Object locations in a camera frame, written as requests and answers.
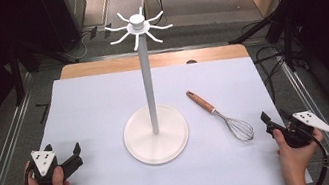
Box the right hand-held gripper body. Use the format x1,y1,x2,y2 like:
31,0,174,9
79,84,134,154
263,107,329,154

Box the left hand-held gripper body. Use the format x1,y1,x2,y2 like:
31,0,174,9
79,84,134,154
28,142,88,185

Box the whisk with wooden handle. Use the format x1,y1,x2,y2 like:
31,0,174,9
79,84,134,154
185,80,257,151

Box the white hook rack stand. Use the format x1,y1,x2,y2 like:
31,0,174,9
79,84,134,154
100,1,196,172

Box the person's right hand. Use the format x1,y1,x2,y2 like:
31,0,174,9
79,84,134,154
271,120,329,185

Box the white table mat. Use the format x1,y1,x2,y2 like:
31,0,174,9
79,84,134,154
0,40,313,185

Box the black tape strip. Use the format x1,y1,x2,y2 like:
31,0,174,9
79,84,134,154
35,101,54,126

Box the black metal stand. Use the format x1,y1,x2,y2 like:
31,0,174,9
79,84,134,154
5,42,31,107

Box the black tripod stand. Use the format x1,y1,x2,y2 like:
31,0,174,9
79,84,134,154
223,0,310,83

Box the dark cabinet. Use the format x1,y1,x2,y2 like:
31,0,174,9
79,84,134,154
35,0,95,58

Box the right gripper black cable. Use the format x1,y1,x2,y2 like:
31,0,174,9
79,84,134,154
299,125,329,185

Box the black floor cables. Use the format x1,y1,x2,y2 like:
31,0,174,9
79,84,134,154
249,39,315,106

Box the white floor cable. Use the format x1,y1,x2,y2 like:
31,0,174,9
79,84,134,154
60,32,98,65

